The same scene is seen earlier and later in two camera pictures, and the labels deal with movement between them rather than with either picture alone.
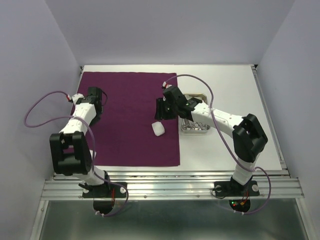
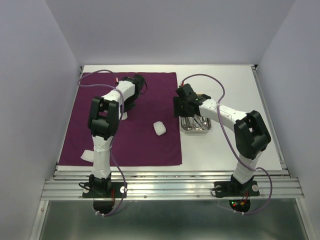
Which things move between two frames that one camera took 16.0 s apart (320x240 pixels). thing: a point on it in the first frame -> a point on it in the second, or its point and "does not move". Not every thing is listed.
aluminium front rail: (176, 185) does not move
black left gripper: (95, 120) -> (127, 107)
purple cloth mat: (123, 134) does not move
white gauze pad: (158, 128) does not move
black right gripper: (160, 113) -> (177, 111)
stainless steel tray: (189, 126) does not move
